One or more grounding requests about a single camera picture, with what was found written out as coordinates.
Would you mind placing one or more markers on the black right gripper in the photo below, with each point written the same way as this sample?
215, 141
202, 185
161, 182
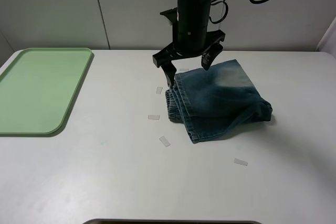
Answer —
190, 39

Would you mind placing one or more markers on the children's blue denim shorts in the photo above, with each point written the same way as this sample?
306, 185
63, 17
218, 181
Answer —
211, 103

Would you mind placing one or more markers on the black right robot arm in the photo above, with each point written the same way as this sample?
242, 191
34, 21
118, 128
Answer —
192, 6

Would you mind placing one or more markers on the green plastic tray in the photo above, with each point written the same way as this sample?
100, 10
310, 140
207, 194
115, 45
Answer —
39, 88

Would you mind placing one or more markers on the tape strip upper left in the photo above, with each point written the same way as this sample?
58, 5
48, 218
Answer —
159, 90

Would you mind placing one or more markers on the tape strip middle left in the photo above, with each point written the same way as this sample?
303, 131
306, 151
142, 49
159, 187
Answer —
153, 117

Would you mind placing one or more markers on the tape strip lower centre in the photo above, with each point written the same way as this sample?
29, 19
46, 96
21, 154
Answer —
164, 141

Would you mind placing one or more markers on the tape strip lower right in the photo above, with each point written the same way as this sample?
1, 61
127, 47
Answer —
240, 162

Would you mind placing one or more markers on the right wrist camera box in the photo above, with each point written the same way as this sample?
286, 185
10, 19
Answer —
170, 15

